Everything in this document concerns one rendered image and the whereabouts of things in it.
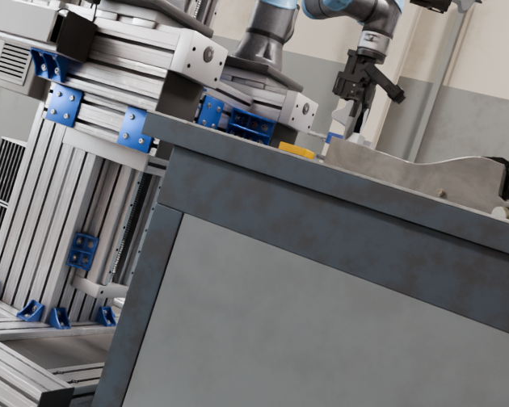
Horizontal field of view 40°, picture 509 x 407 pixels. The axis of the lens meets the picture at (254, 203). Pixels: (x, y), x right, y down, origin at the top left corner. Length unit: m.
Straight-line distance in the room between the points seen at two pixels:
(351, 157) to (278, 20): 0.57
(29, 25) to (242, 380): 0.92
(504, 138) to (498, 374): 3.41
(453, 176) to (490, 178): 0.07
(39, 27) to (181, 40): 0.30
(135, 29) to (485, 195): 0.81
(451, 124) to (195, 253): 3.43
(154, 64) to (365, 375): 0.83
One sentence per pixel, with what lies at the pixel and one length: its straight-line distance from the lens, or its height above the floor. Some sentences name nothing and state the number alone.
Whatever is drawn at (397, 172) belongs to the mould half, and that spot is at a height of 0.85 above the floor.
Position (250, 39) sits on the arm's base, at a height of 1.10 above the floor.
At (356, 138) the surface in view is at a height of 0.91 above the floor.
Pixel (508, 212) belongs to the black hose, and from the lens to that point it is 1.15.
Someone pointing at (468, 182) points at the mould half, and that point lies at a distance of 1.52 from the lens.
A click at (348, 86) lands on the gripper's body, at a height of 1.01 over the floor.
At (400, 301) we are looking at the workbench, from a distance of 0.92.
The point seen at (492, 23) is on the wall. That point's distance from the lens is 4.48.
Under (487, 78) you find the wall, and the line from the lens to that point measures 4.38.
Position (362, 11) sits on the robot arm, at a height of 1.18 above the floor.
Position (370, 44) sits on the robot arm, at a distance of 1.67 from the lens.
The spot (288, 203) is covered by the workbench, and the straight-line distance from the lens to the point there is 0.96.
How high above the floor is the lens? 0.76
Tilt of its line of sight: 3 degrees down
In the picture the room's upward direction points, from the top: 18 degrees clockwise
